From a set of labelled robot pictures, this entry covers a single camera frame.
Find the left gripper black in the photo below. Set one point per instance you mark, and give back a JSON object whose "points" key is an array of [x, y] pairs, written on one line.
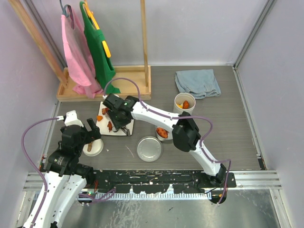
{"points": [[91, 135]]}

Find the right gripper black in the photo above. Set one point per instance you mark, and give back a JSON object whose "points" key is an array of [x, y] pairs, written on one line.
{"points": [[118, 124]]}

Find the metal tongs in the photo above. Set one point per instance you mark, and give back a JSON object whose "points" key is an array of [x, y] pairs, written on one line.
{"points": [[127, 131]]}

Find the orange fried chicken piece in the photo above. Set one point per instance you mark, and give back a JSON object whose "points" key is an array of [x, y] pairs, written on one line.
{"points": [[162, 132]]}

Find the round metal tin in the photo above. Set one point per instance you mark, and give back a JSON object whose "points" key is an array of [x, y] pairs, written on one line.
{"points": [[168, 140]]}

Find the white cylindrical container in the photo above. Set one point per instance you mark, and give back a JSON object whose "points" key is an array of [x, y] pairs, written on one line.
{"points": [[179, 99]]}

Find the blue cloth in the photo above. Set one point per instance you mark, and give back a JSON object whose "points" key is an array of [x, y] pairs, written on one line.
{"points": [[199, 83]]}

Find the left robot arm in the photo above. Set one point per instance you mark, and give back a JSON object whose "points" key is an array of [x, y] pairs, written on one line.
{"points": [[65, 177]]}

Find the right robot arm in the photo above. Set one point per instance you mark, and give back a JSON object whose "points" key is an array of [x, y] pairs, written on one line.
{"points": [[182, 128]]}

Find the white square plate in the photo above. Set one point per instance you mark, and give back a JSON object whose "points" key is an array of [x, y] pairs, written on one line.
{"points": [[103, 125]]}

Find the brown dried meat strip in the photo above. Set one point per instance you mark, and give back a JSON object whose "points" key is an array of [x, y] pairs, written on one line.
{"points": [[110, 127]]}

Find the striped bacon roll piece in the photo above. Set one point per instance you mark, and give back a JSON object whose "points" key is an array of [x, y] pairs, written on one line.
{"points": [[105, 111]]}

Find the wooden clothes rack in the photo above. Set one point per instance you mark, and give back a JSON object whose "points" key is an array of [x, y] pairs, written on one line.
{"points": [[132, 80]]}

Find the round metal tin lid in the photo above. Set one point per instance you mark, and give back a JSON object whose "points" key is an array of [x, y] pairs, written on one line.
{"points": [[149, 149]]}

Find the green apron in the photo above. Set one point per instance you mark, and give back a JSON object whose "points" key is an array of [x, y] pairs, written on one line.
{"points": [[104, 70]]}

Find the pink apron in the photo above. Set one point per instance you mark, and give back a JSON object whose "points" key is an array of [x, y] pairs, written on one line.
{"points": [[78, 58]]}

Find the orange shrimp piece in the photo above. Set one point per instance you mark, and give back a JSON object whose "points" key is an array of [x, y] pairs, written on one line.
{"points": [[185, 105]]}

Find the yellow hanger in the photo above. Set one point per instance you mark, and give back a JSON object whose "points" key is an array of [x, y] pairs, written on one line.
{"points": [[95, 24]]}

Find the grey hanger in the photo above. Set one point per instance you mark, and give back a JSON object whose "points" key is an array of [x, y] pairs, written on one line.
{"points": [[68, 13]]}

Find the white lid brown handle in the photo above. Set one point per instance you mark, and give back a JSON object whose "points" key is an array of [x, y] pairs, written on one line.
{"points": [[93, 148]]}

